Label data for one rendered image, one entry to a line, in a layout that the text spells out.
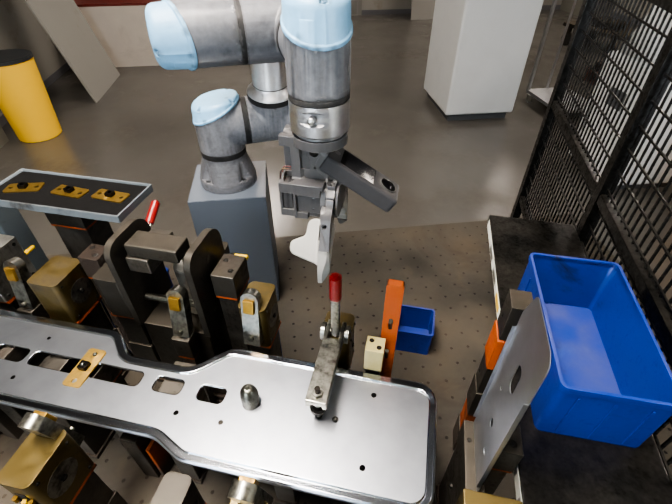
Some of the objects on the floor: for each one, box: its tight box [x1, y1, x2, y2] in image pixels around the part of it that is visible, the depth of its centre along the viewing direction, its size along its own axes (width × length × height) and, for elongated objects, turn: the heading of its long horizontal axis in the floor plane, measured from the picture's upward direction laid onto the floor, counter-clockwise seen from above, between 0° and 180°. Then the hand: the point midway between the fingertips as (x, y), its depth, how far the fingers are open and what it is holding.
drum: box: [0, 49, 62, 143], centre depth 366 cm, size 44×44×70 cm
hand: (336, 251), depth 65 cm, fingers open, 14 cm apart
